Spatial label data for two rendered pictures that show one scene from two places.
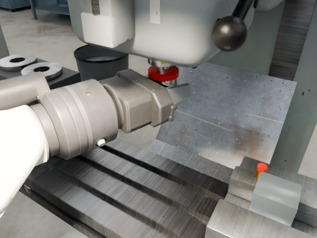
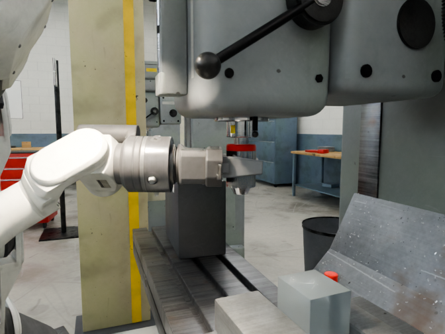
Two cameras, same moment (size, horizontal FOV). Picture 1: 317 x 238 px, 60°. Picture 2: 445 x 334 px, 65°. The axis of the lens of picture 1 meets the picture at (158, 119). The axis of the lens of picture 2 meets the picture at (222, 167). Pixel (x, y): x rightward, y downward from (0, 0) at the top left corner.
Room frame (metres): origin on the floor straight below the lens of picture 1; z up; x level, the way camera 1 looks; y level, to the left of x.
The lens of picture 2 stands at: (-0.07, -0.32, 1.29)
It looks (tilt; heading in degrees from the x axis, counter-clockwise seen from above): 6 degrees down; 37
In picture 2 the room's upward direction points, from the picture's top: straight up
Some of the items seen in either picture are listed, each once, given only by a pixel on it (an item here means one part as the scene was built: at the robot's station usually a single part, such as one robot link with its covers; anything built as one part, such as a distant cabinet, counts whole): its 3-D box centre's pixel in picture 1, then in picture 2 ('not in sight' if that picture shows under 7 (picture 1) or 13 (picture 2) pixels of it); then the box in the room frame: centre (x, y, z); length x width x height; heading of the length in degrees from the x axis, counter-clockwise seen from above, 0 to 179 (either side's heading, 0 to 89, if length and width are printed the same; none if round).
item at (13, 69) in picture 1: (38, 100); (193, 207); (0.62, 0.31, 1.08); 0.22 x 0.12 x 0.20; 55
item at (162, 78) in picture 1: (163, 71); (241, 147); (0.39, -0.01, 1.26); 0.05 x 0.05 x 0.01
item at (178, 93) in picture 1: (176, 96); (242, 167); (0.36, -0.03, 1.23); 0.06 x 0.02 x 0.03; 129
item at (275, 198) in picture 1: (273, 202); (312, 309); (0.28, -0.18, 1.10); 0.06 x 0.05 x 0.06; 60
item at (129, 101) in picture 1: (112, 107); (183, 166); (0.33, 0.06, 1.23); 0.13 x 0.12 x 0.10; 39
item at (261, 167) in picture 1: (261, 171); (330, 283); (0.34, -0.17, 1.10); 0.02 x 0.02 x 0.03
